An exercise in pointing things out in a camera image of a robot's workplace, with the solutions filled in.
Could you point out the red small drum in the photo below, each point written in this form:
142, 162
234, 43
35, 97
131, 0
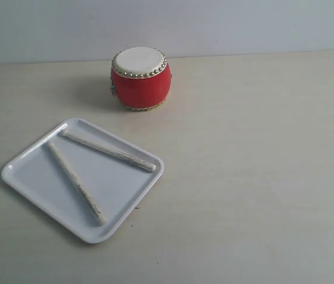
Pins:
140, 78

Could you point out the white drumstick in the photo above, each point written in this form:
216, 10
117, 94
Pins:
113, 152
95, 209

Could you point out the white plastic tray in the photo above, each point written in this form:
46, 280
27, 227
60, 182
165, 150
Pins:
84, 177

